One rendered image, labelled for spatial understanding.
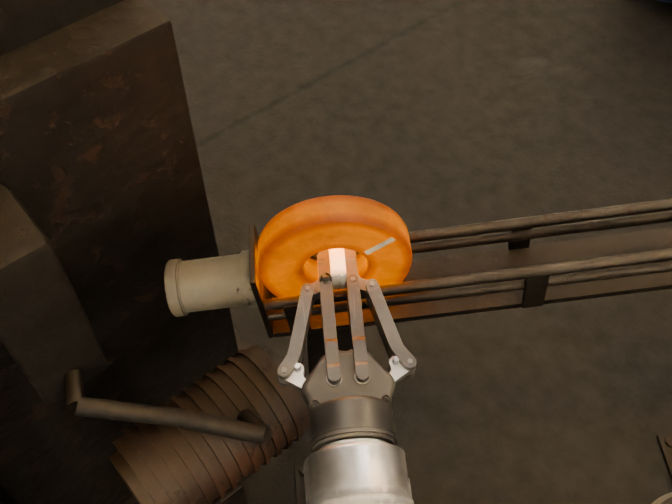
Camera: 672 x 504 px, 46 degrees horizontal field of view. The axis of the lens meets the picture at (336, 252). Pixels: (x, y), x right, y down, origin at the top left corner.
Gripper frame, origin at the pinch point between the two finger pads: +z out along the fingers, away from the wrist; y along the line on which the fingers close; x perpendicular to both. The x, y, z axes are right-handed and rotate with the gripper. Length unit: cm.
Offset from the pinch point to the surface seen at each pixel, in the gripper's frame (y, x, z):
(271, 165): -9, -78, 72
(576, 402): 46, -72, 8
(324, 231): -1.2, 5.6, -1.1
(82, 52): -22.4, 14.8, 14.2
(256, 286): -8.0, 0.3, -3.5
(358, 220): 2.0, 6.6, -0.8
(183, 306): -15.7, -4.0, -2.9
